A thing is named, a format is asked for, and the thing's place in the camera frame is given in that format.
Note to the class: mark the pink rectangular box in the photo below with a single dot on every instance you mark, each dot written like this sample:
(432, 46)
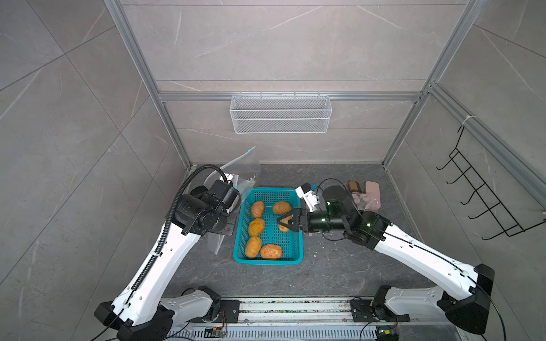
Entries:
(372, 190)

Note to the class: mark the brown cylindrical bottle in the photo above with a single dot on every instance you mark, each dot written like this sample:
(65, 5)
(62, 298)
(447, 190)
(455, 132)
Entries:
(355, 188)

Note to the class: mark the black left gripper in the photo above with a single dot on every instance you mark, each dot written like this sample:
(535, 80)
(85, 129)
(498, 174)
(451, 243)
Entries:
(229, 229)

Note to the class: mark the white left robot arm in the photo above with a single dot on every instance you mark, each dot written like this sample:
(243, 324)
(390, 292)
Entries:
(141, 312)

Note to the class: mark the clear zipper bag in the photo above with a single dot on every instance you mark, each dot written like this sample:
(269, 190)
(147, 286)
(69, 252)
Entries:
(215, 240)
(243, 172)

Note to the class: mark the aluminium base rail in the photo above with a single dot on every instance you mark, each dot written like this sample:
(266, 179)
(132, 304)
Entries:
(311, 318)

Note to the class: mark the wrinkled brown potato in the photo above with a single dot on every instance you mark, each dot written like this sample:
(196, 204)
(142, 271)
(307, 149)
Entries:
(271, 251)

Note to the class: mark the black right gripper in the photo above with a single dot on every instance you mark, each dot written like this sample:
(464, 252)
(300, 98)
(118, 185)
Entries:
(299, 222)

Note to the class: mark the black wire hook rack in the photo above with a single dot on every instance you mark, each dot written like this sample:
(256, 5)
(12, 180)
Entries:
(493, 206)

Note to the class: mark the white wire mesh shelf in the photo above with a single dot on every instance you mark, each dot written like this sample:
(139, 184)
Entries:
(280, 114)

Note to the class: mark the teal plastic basket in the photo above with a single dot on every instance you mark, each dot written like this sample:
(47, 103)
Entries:
(291, 243)

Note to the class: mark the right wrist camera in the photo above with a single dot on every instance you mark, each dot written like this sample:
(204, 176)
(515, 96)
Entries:
(307, 193)

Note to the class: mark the smooth brown potato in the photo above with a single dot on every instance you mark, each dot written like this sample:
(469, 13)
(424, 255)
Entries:
(285, 223)

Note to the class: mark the long yellow potato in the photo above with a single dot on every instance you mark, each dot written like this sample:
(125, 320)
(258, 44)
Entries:
(253, 247)

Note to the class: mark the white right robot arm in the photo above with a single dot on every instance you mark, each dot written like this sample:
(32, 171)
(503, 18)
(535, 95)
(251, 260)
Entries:
(461, 292)

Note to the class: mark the pink dotted clear bag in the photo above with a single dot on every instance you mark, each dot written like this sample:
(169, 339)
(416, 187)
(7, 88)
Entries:
(362, 200)

